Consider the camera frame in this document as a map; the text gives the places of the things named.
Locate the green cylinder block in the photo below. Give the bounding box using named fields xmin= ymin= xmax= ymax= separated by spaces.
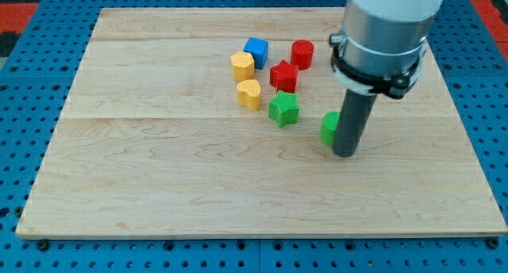
xmin=319 ymin=111 xmax=341 ymax=145

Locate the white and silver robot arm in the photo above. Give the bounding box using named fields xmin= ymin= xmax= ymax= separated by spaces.
xmin=329 ymin=0 xmax=443 ymax=99

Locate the green star block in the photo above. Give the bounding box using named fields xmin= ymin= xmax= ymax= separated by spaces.
xmin=268 ymin=90 xmax=299 ymax=128

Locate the yellow heart block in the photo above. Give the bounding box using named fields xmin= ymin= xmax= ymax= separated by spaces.
xmin=236 ymin=79 xmax=261 ymax=111

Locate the red star block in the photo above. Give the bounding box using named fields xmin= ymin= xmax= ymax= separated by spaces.
xmin=269 ymin=60 xmax=298 ymax=93

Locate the yellow hexagon block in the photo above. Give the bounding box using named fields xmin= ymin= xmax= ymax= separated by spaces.
xmin=230 ymin=52 xmax=255 ymax=82

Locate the light wooden board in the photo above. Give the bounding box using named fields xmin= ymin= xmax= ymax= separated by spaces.
xmin=16 ymin=7 xmax=507 ymax=240

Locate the blue cube block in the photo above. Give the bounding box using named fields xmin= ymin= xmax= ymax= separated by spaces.
xmin=243 ymin=37 xmax=269 ymax=70

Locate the red cylinder block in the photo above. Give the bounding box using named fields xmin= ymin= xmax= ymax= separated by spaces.
xmin=291 ymin=39 xmax=314 ymax=70

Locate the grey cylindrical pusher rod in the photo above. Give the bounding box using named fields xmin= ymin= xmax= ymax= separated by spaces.
xmin=332 ymin=90 xmax=376 ymax=158

